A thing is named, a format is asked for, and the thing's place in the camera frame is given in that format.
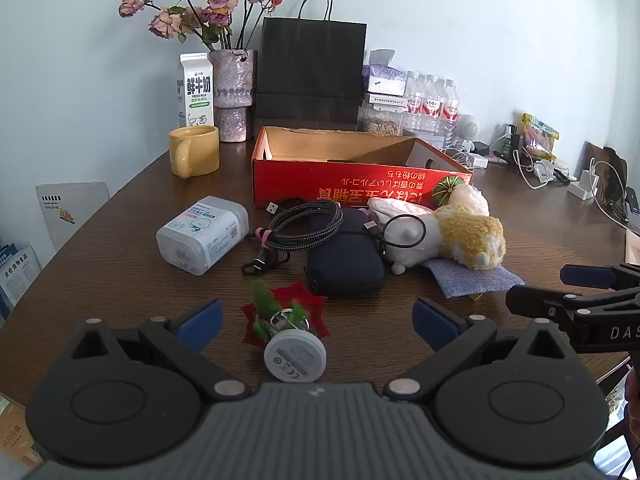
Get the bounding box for white yellow plush toy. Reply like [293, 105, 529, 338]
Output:
[382, 203, 507, 276]

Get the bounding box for brown stand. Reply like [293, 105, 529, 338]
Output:
[587, 142, 630, 207]

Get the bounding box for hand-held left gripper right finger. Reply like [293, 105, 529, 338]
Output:
[384, 297, 576, 403]

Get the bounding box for blue-grey cloth pouch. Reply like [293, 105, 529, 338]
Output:
[423, 257, 526, 300]

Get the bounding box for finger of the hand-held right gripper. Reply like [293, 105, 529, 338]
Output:
[560, 263, 640, 291]
[505, 285, 640, 333]

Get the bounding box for white round speaker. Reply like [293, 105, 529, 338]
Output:
[457, 114, 482, 142]

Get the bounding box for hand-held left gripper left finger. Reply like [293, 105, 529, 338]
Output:
[65, 299, 252, 403]

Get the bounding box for brown carton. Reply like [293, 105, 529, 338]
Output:
[0, 394, 42, 472]

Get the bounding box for white cable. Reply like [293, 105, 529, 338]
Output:
[514, 149, 557, 191]

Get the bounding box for clear plastic lidded box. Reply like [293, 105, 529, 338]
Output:
[156, 196, 250, 277]

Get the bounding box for white charging dock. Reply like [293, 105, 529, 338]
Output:
[567, 169, 602, 201]

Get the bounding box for red cardboard box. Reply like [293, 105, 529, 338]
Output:
[251, 126, 475, 211]

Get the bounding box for purple tissue pack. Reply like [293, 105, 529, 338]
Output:
[362, 49, 409, 97]

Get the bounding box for black paper bag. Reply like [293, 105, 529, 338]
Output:
[252, 0, 369, 134]

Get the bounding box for person's right forearm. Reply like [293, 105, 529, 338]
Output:
[622, 375, 640, 461]

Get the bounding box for dark blue zip pouch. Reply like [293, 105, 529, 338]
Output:
[304, 207, 387, 299]

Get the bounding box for white earphones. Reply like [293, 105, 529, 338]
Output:
[442, 141, 476, 169]

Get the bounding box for white paper sheet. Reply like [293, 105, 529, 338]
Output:
[35, 182, 110, 252]

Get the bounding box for purple textured vase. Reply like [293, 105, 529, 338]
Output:
[208, 49, 259, 143]

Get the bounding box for red green felt ornament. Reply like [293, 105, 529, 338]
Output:
[239, 280, 331, 349]

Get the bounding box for short black USB cable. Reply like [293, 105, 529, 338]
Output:
[362, 213, 427, 251]

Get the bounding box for braided black cable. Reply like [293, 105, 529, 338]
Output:
[241, 199, 345, 277]

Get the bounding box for small green bottle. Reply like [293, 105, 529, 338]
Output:
[502, 124, 522, 172]

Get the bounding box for yellow snack packet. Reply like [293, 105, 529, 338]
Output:
[520, 112, 561, 162]

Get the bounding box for yellow mug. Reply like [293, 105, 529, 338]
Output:
[168, 125, 221, 179]

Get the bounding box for white milk carton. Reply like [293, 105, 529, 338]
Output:
[177, 52, 216, 131]

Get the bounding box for white round tag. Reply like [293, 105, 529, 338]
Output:
[263, 329, 328, 386]

